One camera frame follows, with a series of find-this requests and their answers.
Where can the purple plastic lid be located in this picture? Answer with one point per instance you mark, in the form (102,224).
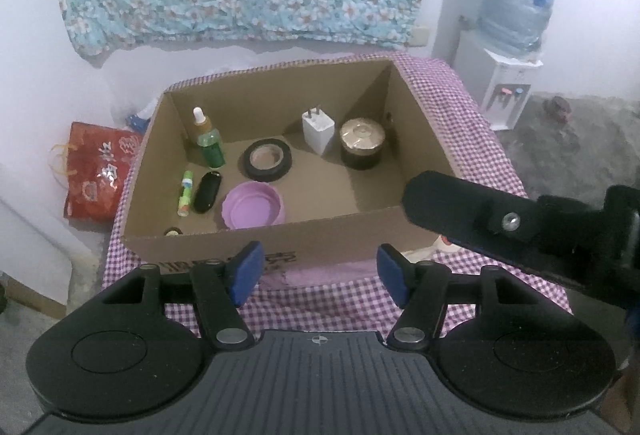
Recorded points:
(252,204)

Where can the black cylindrical tube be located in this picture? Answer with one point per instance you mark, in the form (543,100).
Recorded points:
(206,192)

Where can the green lip balm tube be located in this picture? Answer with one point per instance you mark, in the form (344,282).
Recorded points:
(185,196)

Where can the brown object on floor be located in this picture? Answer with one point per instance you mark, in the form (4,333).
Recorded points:
(560,109)

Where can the brown cardboard box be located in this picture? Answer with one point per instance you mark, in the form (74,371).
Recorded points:
(309,159)

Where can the white water dispenser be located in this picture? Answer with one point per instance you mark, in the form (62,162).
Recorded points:
(499,85)

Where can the red gift bag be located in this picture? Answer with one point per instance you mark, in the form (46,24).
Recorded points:
(96,162)

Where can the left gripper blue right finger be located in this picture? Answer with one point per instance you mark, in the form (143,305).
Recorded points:
(394,271)

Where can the gold lid black jar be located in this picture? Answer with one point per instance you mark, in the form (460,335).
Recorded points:
(362,141)

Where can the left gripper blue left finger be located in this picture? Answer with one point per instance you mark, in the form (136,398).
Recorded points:
(244,272)

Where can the purple checkered tablecloth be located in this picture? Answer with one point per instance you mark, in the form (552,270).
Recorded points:
(319,270)

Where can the black tape roll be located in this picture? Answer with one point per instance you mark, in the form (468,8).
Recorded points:
(267,160)

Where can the green dropper bottle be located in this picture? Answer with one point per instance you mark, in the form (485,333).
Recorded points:
(209,140)

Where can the white charger plug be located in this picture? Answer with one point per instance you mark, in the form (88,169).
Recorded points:
(318,130)

